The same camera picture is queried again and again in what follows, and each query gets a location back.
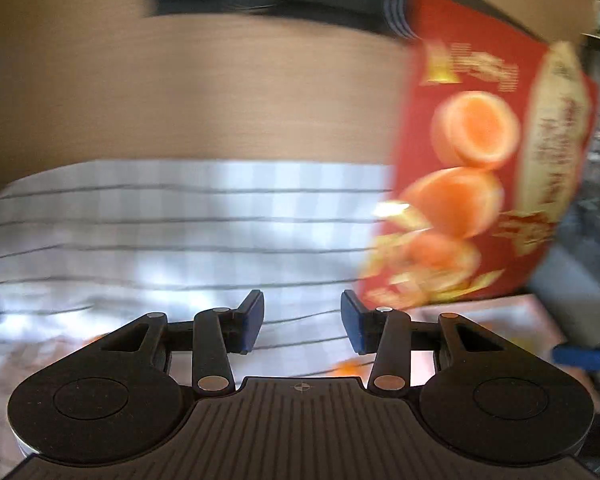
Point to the white checkered bed sheet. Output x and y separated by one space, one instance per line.
180 220

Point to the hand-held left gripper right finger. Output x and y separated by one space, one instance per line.
352 320

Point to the wooden bed board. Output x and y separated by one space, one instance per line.
205 85

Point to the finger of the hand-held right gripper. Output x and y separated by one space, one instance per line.
580 356

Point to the red orange-print gift box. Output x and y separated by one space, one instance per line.
470 135

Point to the mandarin orange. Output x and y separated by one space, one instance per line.
350 368

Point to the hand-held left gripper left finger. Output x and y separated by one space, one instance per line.
252 322

